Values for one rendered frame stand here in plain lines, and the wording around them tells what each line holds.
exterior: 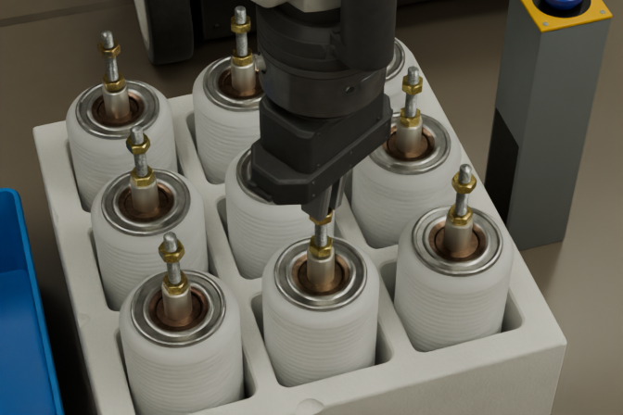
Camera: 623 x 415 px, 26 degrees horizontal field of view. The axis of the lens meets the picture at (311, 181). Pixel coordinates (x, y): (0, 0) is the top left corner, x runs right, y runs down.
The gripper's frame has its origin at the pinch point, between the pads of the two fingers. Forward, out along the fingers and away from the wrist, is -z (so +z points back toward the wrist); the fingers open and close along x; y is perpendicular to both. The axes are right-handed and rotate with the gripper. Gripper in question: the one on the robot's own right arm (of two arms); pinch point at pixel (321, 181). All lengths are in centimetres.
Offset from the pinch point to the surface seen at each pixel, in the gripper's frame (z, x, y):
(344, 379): -18.3, -2.6, -5.1
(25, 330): -35.9, -10.9, 30.2
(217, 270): -18.4, -1.6, 10.9
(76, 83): -36, 16, 55
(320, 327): -11.9, -3.5, -3.2
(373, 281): -11.4, 2.5, -3.5
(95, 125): -11.0, -1.4, 26.1
